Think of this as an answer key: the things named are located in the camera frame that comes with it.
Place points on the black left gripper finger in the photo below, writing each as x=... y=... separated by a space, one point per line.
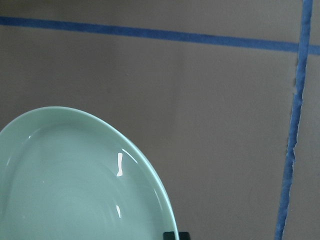
x=182 y=235

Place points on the light green ceramic plate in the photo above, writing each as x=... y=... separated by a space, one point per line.
x=68 y=175

